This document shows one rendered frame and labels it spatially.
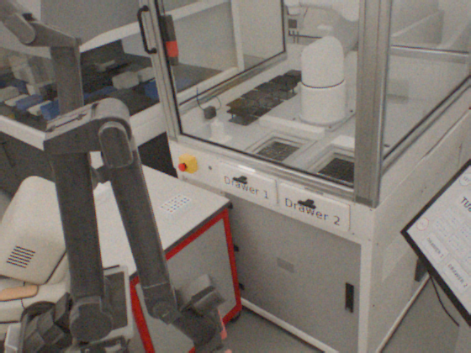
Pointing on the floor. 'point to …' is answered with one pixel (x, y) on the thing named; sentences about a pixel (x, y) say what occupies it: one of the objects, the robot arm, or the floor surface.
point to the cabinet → (327, 268)
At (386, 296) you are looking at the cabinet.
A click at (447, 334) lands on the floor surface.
